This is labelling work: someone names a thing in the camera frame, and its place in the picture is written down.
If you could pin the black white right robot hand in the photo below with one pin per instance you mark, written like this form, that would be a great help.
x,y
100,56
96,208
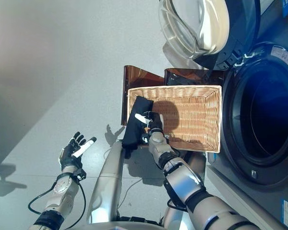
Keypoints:
x,y
156,122

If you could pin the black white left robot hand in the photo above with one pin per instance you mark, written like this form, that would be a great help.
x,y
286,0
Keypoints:
x,y
70,155

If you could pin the long black cloth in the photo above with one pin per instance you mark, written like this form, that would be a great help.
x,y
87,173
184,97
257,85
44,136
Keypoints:
x,y
134,129

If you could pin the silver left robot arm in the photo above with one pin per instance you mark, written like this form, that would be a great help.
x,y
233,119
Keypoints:
x,y
60,194

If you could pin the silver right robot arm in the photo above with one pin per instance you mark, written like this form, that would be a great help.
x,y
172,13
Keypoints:
x,y
182,182

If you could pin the grey front-load washing machine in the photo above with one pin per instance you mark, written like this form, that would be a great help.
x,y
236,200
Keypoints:
x,y
278,119

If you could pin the rectangular wicker laundry basket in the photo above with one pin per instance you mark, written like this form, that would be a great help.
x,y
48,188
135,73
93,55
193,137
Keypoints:
x,y
194,115

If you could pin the glossy brown wooden stool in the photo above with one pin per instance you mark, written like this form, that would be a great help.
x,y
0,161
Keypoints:
x,y
134,76

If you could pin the grey robot torso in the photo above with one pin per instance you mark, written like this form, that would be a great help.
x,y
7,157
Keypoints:
x,y
120,226

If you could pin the silver right robot leg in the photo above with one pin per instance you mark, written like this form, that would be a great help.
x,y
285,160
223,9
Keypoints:
x,y
172,216

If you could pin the round glass washer door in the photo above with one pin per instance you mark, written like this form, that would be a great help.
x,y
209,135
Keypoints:
x,y
206,26

